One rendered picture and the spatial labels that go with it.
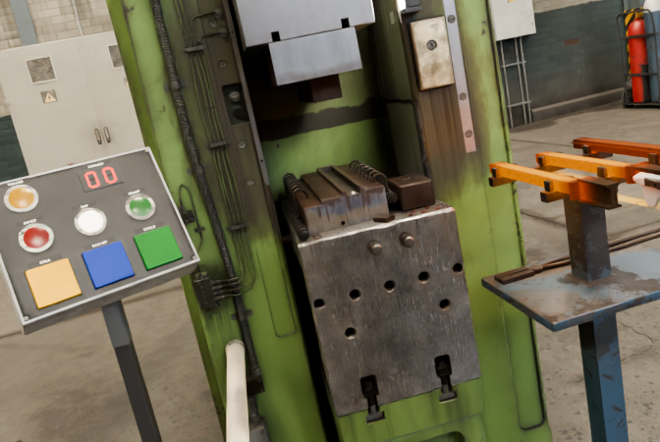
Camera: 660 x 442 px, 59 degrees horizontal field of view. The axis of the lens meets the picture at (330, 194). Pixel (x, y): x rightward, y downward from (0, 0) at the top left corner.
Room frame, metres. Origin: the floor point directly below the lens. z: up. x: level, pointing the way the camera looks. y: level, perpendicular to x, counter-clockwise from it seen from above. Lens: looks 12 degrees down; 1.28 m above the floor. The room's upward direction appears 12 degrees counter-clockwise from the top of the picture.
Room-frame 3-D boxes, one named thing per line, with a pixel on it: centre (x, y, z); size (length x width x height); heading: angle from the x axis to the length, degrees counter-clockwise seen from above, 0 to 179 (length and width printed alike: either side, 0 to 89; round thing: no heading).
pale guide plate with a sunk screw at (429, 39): (1.52, -0.33, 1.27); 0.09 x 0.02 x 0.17; 97
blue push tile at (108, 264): (1.09, 0.45, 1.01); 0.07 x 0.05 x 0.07; 122
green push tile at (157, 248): (1.15, 0.36, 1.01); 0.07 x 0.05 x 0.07; 122
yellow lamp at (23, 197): (1.11, 0.58, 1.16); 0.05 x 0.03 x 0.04; 97
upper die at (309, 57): (1.56, 0.00, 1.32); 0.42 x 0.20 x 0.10; 7
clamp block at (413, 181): (1.44, -0.20, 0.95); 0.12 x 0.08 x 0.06; 7
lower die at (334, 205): (1.56, 0.00, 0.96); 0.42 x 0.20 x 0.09; 7
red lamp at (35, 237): (1.08, 0.55, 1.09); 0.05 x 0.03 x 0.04; 97
